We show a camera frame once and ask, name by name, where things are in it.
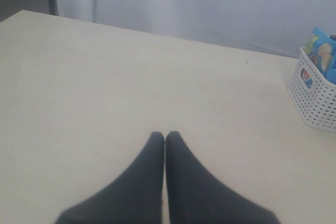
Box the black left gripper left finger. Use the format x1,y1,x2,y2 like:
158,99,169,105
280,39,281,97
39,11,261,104
56,132,165,223

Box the white perforated plastic basket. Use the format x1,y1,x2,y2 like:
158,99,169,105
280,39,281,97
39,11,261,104
287,48,335,132

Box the blue snack packet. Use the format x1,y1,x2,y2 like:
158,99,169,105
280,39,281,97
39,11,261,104
303,27,335,84

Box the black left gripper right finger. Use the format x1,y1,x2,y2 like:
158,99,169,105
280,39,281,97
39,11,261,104
165,131,279,223

